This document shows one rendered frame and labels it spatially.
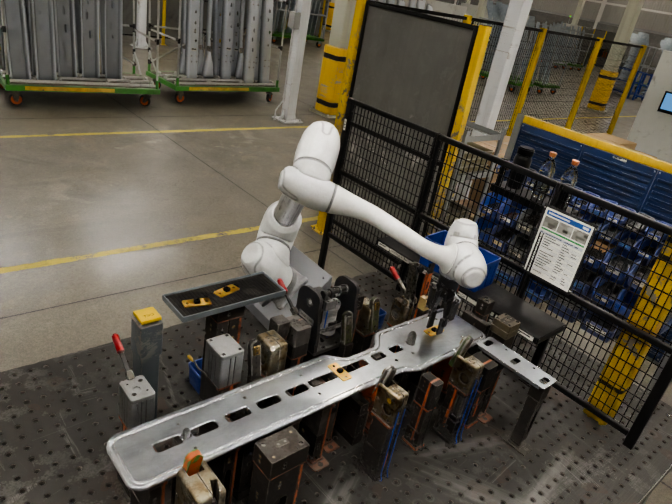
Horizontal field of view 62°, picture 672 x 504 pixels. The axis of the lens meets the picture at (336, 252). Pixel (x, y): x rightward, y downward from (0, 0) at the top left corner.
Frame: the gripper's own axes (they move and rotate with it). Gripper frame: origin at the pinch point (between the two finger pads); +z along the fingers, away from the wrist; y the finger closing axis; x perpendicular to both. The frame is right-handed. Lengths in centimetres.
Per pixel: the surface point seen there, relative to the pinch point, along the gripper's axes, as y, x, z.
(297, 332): -16, -53, -3
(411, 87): -179, 166, -43
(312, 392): 3, -60, 4
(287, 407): 5, -71, 4
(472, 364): 22.6, -7.6, 0.3
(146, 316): -32, -96, -12
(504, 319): 12.2, 26.3, -1.1
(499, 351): 19.8, 14.8, 4.8
